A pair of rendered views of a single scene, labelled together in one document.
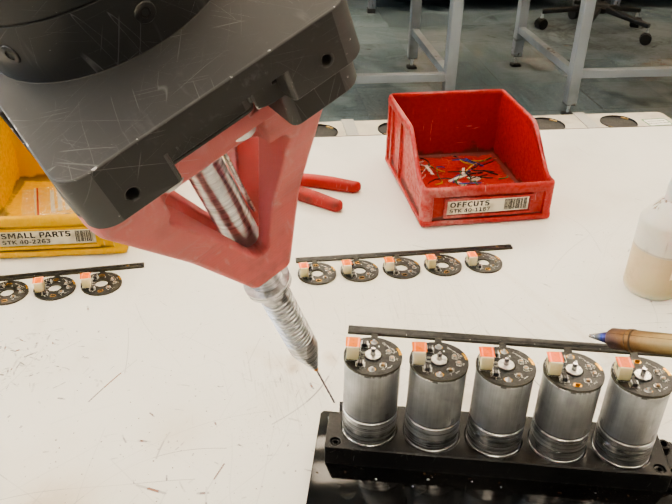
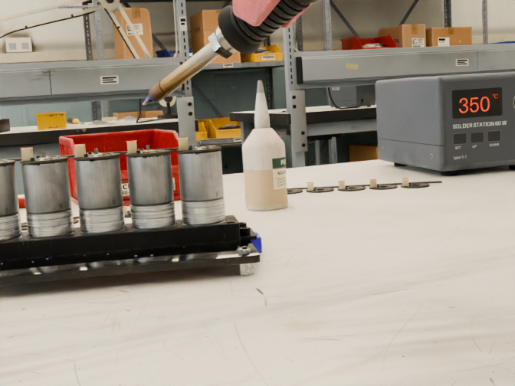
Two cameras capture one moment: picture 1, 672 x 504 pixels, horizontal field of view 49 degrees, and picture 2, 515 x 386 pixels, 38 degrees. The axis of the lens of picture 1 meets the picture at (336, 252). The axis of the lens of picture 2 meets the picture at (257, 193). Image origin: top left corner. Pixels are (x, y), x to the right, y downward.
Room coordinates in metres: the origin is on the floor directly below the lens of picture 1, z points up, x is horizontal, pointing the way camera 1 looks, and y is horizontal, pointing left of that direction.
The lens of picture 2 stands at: (-0.18, -0.07, 0.84)
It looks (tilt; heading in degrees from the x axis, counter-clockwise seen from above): 8 degrees down; 348
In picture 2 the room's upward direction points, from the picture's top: 3 degrees counter-clockwise
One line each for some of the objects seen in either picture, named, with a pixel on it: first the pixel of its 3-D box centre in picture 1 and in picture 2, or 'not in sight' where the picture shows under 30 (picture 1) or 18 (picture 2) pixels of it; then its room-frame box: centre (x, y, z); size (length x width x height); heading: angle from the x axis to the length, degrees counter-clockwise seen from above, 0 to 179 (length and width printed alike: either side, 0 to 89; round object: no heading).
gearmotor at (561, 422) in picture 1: (563, 413); (151, 195); (0.24, -0.10, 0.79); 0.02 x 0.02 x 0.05
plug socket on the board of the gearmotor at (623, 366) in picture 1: (625, 368); (185, 143); (0.24, -0.12, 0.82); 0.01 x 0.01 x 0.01; 85
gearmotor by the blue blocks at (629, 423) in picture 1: (629, 419); (201, 192); (0.24, -0.13, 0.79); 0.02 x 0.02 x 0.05
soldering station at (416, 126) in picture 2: not in sight; (455, 121); (0.55, -0.44, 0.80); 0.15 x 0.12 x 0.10; 1
